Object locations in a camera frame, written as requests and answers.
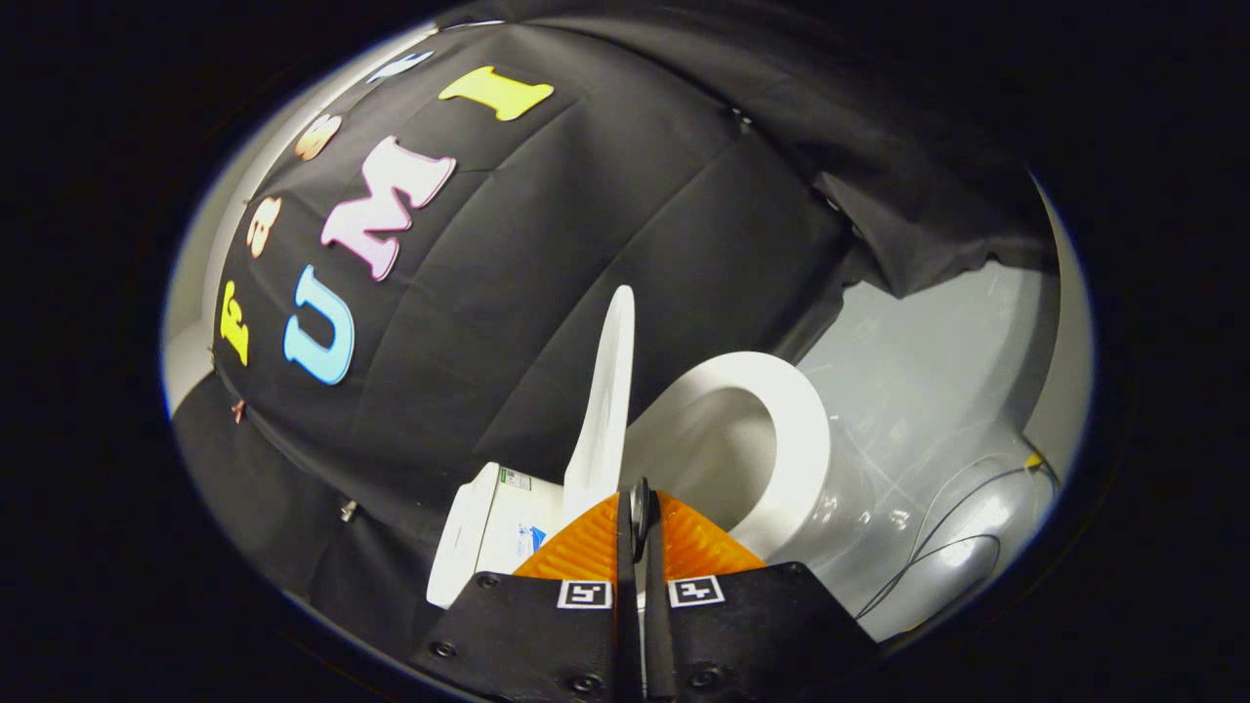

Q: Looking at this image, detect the white toilet tank cover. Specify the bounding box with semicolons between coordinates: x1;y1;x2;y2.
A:
427;462;499;608

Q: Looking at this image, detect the black backdrop cloth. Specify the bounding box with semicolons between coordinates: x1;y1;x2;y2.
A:
171;0;1061;665

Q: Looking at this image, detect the white toilet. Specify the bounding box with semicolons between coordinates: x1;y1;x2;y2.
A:
427;351;882;611

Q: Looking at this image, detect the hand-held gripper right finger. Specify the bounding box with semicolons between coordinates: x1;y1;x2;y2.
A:
645;488;877;699

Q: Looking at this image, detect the white toilet seat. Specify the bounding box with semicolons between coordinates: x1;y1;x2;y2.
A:
625;351;833;563

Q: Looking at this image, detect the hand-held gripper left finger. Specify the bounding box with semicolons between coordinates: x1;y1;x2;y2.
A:
410;491;641;699

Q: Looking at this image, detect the round black pull tab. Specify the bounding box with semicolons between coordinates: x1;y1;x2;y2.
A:
630;476;653;563

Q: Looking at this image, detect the white toilet lid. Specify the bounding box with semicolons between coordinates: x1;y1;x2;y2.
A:
563;285;637;500

